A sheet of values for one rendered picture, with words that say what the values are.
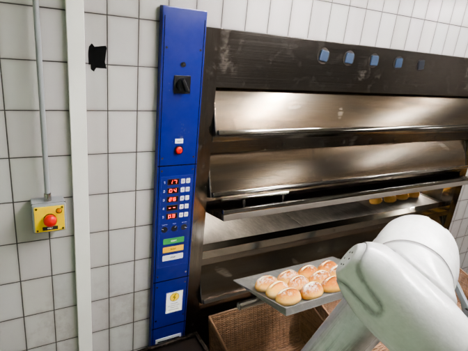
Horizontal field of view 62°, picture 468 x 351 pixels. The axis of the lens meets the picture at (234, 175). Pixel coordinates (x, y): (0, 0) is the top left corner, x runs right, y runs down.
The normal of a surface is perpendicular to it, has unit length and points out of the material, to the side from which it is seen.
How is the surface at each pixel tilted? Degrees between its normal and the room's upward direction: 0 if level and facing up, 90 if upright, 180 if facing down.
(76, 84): 90
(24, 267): 90
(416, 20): 90
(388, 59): 90
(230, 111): 70
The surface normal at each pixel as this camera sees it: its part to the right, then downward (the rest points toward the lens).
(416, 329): -0.35, -0.04
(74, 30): 0.48, 0.33
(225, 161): 0.49, -0.01
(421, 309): -0.07, -0.32
